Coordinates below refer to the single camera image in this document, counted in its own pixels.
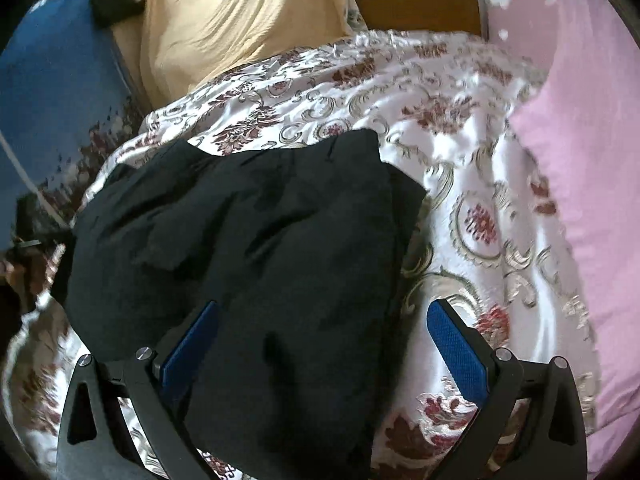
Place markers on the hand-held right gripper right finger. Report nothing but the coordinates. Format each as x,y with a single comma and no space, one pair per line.
460,350

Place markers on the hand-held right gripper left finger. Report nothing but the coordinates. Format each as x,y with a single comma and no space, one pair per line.
192,345

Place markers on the black puffer jacket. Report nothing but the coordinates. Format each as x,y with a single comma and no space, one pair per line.
260,240

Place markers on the blue printed cloth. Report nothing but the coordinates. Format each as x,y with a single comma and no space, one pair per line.
55,90

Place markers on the floral satin bedspread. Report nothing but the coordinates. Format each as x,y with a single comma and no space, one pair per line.
475,160

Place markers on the black bag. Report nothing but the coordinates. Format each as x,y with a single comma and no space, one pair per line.
117,2

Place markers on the pink cloth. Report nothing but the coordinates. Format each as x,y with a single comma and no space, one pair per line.
585,135

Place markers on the cream textured blanket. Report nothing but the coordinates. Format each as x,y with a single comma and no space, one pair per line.
230,15

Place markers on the brown wooden headboard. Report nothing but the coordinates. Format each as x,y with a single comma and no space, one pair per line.
415,0

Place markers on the brown wooden bed rail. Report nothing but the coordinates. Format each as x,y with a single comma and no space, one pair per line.
127,50

